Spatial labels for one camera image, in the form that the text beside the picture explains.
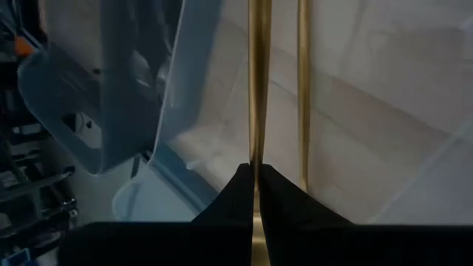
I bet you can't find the frosted plastic bin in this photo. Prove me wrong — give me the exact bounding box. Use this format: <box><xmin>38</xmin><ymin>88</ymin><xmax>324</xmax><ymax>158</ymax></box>
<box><xmin>16</xmin><ymin>0</ymin><xmax>186</xmax><ymax>177</ymax></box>

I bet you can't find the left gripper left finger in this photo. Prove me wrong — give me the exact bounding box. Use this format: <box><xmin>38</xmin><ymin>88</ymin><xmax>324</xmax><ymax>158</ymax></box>
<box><xmin>58</xmin><ymin>164</ymin><xmax>255</xmax><ymax>266</ymax></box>

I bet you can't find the clear plastic bin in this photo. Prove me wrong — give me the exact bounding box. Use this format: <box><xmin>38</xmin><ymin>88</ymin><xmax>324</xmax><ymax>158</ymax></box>
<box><xmin>110</xmin><ymin>0</ymin><xmax>473</xmax><ymax>226</ymax></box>

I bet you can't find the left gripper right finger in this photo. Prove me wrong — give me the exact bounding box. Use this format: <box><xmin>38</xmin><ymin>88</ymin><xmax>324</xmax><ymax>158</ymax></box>
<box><xmin>260</xmin><ymin>165</ymin><xmax>473</xmax><ymax>266</ymax></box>

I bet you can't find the small orange object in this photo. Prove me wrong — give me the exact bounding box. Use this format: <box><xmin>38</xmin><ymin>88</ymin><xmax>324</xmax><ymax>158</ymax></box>
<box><xmin>13</xmin><ymin>35</ymin><xmax>36</xmax><ymax>58</ymax></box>

